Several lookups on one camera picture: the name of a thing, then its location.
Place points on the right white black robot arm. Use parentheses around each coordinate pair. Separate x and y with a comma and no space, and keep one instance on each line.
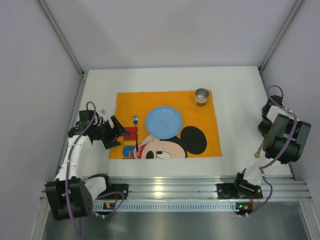
(284,139)

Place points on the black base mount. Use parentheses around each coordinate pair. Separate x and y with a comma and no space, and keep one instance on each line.
(227,191)
(115,192)

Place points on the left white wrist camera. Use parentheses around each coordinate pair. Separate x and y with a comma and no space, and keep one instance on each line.
(103,114)

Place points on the blue plastic plate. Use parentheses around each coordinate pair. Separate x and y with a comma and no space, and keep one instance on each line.
(164,122)

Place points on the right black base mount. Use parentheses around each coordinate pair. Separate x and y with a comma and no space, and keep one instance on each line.
(227,191)

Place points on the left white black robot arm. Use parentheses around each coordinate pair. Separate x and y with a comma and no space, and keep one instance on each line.
(69,195)

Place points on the blue metallic fork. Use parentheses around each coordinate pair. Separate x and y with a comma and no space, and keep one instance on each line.
(135,122)

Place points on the left aluminium frame post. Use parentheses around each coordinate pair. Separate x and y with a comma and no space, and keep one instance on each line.
(59,33)

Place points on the paper cup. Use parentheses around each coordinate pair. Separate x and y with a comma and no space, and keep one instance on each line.
(201,97)

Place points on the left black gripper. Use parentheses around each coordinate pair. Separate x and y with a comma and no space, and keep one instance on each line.
(110,133)

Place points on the aluminium frame post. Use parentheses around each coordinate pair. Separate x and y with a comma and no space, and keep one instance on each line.
(59,33)
(297,6)

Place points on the gold spoon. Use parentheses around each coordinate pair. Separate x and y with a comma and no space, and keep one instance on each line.
(257,154)

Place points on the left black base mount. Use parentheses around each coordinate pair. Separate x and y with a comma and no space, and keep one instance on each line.
(115,192)

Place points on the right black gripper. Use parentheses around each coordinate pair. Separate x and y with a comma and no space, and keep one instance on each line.
(272,135)

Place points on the orange cartoon mouse placemat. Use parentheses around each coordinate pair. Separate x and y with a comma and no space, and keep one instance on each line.
(199,136)

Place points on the aluminium rail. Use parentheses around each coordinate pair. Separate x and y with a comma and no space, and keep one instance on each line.
(204,188)

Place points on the slotted cable duct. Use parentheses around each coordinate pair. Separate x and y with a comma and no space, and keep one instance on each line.
(175,206)

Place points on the right aluminium frame post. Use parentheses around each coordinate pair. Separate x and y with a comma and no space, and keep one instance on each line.
(297,6)

